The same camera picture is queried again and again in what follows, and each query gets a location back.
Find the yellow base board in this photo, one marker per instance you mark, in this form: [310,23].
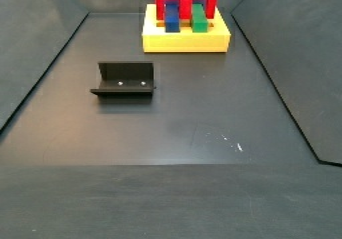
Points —
[158,41]

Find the black U-shaped holder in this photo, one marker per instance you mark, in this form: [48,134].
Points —
[126,78]

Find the green block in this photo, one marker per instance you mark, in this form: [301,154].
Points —
[199,22]

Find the blue block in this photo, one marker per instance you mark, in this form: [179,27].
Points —
[171,18]

